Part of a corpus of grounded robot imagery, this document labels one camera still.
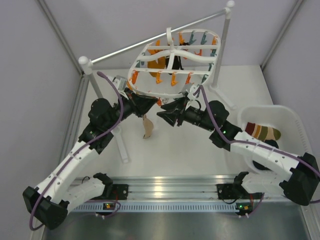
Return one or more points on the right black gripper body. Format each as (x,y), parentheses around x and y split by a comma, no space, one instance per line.
(180,112)

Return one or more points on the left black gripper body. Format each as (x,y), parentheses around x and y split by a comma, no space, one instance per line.
(133,103)

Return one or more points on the beige brown patterned sock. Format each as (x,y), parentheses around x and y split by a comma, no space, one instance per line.
(148,127)

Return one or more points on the white clip sock hanger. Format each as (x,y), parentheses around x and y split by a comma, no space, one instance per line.
(165,68)

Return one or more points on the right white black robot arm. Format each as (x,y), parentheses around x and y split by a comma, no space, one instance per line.
(292,176)

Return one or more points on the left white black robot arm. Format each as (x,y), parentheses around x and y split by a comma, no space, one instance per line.
(52,199)

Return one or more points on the orange hanging sock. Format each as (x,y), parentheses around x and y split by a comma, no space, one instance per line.
(160,63)

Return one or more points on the black hanging sock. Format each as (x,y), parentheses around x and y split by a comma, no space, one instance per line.
(177,63)

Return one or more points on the white drying rack stand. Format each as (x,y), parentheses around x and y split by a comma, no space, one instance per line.
(87,64)

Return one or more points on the striped brown green sock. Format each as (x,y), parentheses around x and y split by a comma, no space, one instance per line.
(262,132)

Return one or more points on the dark navy sock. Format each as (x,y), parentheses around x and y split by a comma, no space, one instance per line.
(272,143)

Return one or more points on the white plastic basket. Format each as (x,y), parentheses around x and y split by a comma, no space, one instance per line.
(293,142)

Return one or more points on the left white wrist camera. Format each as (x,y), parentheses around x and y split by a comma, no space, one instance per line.
(120,83)

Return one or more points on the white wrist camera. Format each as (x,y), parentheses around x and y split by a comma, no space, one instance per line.
(192,91)
(120,83)

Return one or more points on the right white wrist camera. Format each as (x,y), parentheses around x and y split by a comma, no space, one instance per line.
(192,91)

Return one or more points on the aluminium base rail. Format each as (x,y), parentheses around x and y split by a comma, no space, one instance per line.
(187,194)

